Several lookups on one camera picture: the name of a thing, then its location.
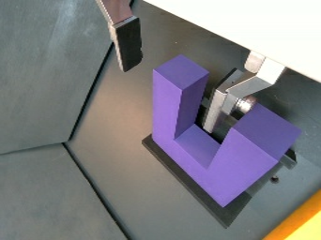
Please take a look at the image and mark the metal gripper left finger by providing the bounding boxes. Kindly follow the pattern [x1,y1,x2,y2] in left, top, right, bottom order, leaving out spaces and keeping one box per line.
[96,0,144,72]

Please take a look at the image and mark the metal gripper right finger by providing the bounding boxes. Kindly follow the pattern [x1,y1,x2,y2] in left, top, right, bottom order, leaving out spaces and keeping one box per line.
[203,52,287,133]

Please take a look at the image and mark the purple U-shaped block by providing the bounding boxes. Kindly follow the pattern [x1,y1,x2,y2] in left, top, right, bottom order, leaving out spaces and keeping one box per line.
[152,55,302,206]

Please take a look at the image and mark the yellow long bar block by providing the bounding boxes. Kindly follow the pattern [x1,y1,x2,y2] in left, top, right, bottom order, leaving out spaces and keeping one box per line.
[263,189,321,240]

